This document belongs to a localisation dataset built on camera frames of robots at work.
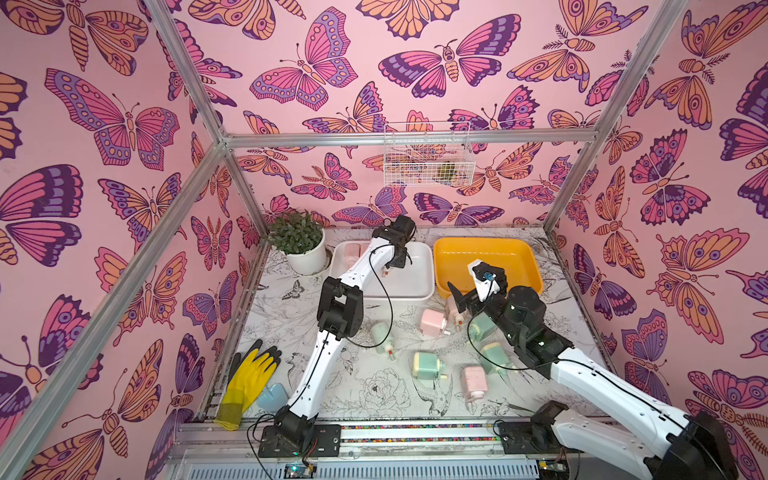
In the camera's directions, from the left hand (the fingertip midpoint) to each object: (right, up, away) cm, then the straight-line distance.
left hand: (396, 257), depth 105 cm
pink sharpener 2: (+10, -19, -18) cm, 28 cm away
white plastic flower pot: (-28, -2, -6) cm, 29 cm away
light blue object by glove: (-34, -38, -24) cm, 56 cm away
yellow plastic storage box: (+44, +1, +5) cm, 45 cm away
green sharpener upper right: (+24, -20, -20) cm, 37 cm away
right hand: (+16, -4, -30) cm, 34 cm away
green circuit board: (-24, -51, -34) cm, 66 cm away
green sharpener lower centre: (+8, -28, -27) cm, 40 cm away
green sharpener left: (-5, -21, -21) cm, 30 cm away
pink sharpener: (-3, -5, -3) cm, 7 cm away
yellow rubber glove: (-41, -33, -23) cm, 57 cm away
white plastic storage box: (+6, -8, -3) cm, 11 cm away
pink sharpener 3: (+19, -32, -29) cm, 47 cm away
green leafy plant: (-32, +8, -11) cm, 35 cm away
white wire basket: (+10, +33, -10) cm, 36 cm away
